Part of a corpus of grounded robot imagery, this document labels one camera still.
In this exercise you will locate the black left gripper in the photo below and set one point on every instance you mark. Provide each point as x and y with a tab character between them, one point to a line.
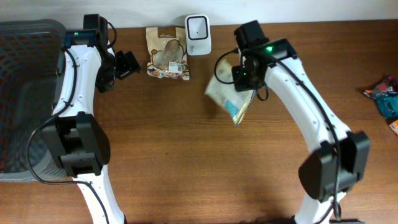
125	66

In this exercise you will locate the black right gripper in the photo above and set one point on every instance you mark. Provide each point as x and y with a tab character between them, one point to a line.
241	78

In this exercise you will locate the yellow blue snack bag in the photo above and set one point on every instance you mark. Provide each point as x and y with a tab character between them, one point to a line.
234	103

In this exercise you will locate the beige brown cookie pouch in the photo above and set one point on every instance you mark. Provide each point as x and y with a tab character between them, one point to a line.
167	47

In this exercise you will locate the black red snack packet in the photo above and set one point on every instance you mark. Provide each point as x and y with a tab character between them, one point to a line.
386	86

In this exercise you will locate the teal mouthwash bottle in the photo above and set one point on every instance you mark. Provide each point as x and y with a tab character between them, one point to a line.
387	106

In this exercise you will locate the orange tissue pack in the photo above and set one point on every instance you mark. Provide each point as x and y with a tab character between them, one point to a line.
394	126

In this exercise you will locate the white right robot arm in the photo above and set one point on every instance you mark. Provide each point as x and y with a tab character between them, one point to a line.
338	156

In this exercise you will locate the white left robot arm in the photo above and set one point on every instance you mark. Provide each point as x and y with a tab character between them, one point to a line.
77	143

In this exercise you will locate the white barcode scanner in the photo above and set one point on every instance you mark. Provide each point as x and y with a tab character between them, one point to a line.
198	35

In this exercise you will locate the grey plastic mesh basket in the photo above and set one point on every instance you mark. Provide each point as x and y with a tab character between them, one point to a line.
32	67

